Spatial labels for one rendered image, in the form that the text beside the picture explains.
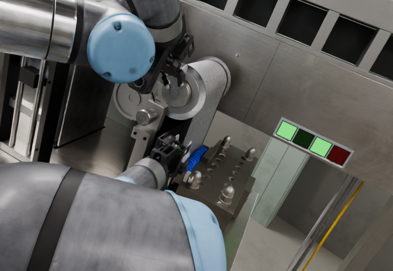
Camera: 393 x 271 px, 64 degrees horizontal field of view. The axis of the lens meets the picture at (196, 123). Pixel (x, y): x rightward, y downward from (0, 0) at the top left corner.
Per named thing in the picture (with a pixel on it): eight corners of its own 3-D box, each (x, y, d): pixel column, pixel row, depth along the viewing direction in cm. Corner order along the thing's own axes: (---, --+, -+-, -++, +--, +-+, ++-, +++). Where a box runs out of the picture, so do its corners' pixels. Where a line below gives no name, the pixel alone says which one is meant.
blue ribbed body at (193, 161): (173, 176, 90) (176, 166, 89) (198, 151, 109) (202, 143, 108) (183, 182, 89) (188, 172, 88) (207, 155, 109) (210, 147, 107)
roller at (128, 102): (108, 107, 89) (119, 68, 85) (151, 93, 112) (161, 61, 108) (144, 126, 87) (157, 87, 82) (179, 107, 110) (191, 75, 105)
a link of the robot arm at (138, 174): (86, 216, 58) (97, 179, 55) (120, 189, 68) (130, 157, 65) (121, 238, 56) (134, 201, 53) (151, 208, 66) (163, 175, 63)
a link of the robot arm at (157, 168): (151, 203, 66) (119, 185, 68) (161, 194, 70) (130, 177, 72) (162, 175, 63) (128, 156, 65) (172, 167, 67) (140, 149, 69)
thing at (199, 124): (171, 173, 89) (193, 116, 82) (199, 146, 110) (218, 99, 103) (172, 174, 89) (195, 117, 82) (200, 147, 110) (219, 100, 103)
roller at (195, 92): (151, 102, 83) (165, 61, 79) (187, 87, 107) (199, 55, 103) (189, 121, 81) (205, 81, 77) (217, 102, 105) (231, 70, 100)
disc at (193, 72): (145, 105, 85) (162, 52, 79) (145, 104, 85) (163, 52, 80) (193, 129, 82) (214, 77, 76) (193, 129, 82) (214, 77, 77)
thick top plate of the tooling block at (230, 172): (171, 201, 86) (179, 184, 84) (214, 152, 122) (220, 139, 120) (224, 231, 83) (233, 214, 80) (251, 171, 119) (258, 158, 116)
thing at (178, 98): (166, 110, 81) (157, 82, 79) (169, 109, 82) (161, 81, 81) (192, 104, 78) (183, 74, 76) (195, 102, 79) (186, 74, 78)
